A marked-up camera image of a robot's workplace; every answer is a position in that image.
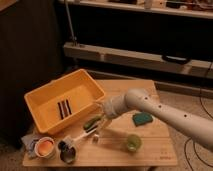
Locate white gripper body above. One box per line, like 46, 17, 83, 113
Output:
101, 99, 118, 119

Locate clear gripper finger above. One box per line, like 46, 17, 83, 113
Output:
98, 118, 112, 132

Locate green pepper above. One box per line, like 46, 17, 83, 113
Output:
83, 115, 102, 130

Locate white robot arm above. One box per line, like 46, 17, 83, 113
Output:
102, 88, 213, 151

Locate green plastic cup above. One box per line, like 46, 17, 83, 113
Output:
125, 134, 142, 152

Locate small metal cup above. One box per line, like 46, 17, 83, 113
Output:
60, 148, 76, 164

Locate green sponge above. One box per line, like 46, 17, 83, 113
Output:
132, 113, 153, 126

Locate wooden table board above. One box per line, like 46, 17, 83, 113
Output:
23, 80, 177, 167

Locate yellow plastic bin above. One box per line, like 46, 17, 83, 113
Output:
24, 69, 105, 135

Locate white dish brush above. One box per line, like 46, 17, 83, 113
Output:
58, 125, 97, 150

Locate dark strips in bin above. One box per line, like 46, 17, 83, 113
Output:
57, 100, 72, 119

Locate white bowl orange inside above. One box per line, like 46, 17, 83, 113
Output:
34, 137, 56, 159

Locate metal pole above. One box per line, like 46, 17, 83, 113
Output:
64, 0, 77, 46

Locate grey cloth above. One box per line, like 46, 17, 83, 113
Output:
21, 134, 40, 159

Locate long white shelf beam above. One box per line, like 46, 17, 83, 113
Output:
63, 42, 210, 77

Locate black handle object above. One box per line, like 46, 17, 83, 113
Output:
162, 55, 191, 65

